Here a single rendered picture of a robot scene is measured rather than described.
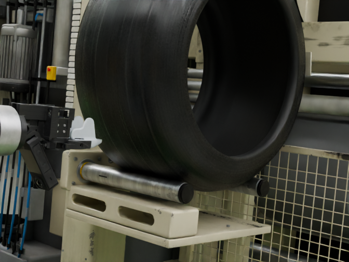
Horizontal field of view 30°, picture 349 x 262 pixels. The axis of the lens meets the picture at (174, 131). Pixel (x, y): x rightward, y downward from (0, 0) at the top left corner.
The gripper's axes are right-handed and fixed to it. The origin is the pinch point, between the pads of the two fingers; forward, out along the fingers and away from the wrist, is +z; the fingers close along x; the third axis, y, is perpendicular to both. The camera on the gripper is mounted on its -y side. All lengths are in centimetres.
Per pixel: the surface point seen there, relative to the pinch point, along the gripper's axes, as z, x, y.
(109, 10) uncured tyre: 4.4, 5.4, 27.9
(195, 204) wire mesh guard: 64, 28, -21
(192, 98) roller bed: 64, 33, 11
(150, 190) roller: 16.0, -1.2, -9.7
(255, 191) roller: 44.1, -8.8, -9.5
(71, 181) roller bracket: 13.8, 24.2, -12.4
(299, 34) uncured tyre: 52, -11, 30
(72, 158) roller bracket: 13.3, 24.3, -6.8
